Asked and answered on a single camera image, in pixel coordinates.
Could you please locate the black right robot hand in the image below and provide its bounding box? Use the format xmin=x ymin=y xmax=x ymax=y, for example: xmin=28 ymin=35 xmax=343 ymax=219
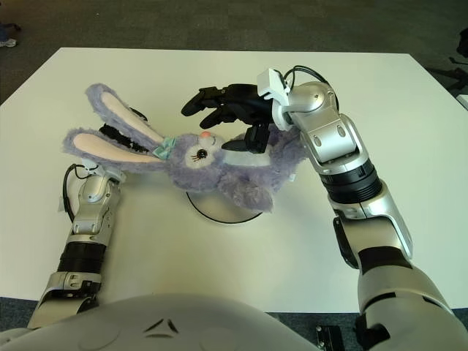
xmin=181 ymin=83 xmax=275 ymax=154

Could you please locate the grey robot torso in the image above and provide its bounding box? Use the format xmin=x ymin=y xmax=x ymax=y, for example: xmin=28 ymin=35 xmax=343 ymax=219
xmin=0 ymin=293 xmax=319 ymax=351

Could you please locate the black device on floor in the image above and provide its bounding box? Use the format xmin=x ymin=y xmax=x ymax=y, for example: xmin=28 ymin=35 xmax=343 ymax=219
xmin=316 ymin=324 xmax=344 ymax=351

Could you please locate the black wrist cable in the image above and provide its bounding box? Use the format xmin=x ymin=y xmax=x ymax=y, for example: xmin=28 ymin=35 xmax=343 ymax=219
xmin=283 ymin=64 xmax=333 ymax=88
xmin=62 ymin=164 xmax=88 ymax=222

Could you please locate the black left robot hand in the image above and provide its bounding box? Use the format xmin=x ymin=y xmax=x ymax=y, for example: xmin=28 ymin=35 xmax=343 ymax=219
xmin=97 ymin=107 xmax=153 ymax=154

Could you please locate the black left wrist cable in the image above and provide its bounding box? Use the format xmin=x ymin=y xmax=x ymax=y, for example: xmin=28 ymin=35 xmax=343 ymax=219
xmin=62 ymin=164 xmax=88 ymax=222

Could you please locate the white plate with black rim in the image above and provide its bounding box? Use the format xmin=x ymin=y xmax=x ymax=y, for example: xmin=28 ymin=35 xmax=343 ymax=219
xmin=185 ymin=189 xmax=264 ymax=224

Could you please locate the black tripod stand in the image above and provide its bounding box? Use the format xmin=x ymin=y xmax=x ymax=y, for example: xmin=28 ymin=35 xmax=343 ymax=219
xmin=427 ymin=54 xmax=468 ymax=92

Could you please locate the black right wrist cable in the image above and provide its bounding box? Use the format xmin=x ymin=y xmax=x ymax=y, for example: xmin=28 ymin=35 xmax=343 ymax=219
xmin=283 ymin=64 xmax=333 ymax=88

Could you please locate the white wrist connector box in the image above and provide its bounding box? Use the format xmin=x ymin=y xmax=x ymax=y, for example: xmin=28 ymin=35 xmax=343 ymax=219
xmin=256 ymin=67 xmax=293 ymax=102
xmin=82 ymin=159 xmax=107 ymax=176

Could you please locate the white right wrist connector box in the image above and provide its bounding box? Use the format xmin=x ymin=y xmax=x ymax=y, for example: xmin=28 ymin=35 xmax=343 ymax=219
xmin=256 ymin=67 xmax=293 ymax=102

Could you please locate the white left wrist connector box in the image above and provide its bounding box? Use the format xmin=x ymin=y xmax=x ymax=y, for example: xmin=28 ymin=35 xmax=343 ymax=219
xmin=82 ymin=159 xmax=107 ymax=176

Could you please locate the black bag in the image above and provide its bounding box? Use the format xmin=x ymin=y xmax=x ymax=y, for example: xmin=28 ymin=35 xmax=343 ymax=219
xmin=456 ymin=29 xmax=468 ymax=58

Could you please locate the purple plush bunny doll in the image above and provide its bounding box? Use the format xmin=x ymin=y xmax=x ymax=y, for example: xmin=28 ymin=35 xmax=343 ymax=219
xmin=62 ymin=83 xmax=303 ymax=214

